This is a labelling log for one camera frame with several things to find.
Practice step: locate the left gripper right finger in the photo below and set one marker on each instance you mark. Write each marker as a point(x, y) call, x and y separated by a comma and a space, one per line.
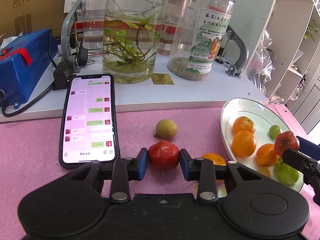
point(249, 204)

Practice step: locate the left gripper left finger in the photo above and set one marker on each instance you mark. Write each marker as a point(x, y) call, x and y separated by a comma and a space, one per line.
point(76, 202)

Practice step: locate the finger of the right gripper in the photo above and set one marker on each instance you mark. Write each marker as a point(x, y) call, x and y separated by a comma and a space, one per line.
point(308, 166)
point(309, 148)

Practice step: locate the red small apple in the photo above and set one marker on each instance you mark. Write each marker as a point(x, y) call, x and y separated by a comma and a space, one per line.
point(284, 141)
point(164, 155)

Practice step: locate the orange tangerine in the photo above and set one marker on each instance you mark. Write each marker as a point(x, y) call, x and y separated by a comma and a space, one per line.
point(243, 123)
point(215, 158)
point(243, 144)

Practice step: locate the yellow-brown longan fruit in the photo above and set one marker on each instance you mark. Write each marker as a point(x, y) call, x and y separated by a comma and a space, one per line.
point(166, 129)

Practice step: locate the large green jujube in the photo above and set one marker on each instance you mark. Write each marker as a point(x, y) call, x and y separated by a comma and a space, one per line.
point(285, 173)

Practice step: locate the small green jujube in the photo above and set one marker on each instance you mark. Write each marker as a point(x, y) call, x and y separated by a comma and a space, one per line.
point(274, 131)

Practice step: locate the white ceramic plate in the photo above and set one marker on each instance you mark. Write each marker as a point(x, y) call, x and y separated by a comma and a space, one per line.
point(263, 119)

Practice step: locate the orange tangerine in plate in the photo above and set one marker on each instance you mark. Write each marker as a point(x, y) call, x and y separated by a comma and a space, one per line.
point(243, 123)

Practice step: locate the black smartphone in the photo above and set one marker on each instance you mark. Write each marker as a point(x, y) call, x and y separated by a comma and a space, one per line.
point(89, 128)

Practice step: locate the crumpled clear plastic bag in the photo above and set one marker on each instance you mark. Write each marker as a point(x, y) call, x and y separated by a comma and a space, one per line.
point(260, 68)

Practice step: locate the white shelf unit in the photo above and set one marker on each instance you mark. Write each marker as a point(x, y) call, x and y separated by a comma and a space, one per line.
point(286, 21)

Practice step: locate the gold square sticker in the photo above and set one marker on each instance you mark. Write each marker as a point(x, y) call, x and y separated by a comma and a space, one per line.
point(161, 79)

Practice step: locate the blue power box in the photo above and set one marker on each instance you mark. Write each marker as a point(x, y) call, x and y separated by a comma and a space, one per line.
point(23, 62)

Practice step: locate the clear plastic tea jar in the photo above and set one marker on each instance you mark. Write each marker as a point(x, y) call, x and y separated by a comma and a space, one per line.
point(198, 36)

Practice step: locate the glass vase with plant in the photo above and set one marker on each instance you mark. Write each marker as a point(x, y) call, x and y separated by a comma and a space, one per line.
point(132, 30)

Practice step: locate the cardboard box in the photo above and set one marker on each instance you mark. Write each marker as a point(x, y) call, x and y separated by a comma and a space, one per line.
point(24, 16)

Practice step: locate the grey arch bracket right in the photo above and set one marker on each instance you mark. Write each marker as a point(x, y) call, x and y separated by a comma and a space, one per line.
point(237, 57)

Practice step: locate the grey arch bracket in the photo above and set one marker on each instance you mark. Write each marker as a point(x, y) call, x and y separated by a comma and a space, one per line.
point(73, 53)
point(237, 57)

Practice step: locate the grey arch bracket left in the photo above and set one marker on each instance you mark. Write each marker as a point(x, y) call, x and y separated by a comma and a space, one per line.
point(73, 53)

